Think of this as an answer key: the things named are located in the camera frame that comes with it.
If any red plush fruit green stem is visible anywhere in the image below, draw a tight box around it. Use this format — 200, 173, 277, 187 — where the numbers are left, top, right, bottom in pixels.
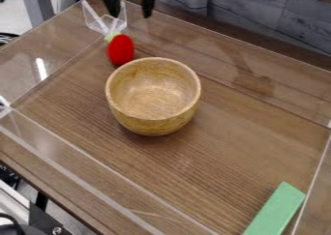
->
104, 31, 135, 66

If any wooden bowl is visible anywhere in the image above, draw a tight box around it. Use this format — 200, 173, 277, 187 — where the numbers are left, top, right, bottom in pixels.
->
104, 57, 201, 136

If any green rectangular block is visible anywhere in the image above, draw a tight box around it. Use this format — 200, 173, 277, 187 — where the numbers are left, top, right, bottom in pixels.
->
243, 182, 305, 235

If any clear acrylic enclosure wall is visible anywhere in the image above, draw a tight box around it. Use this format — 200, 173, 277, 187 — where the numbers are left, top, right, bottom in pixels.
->
0, 5, 331, 235

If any black equipment bottom left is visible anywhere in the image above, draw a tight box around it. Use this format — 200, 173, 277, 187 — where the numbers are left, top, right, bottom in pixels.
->
0, 206, 73, 235

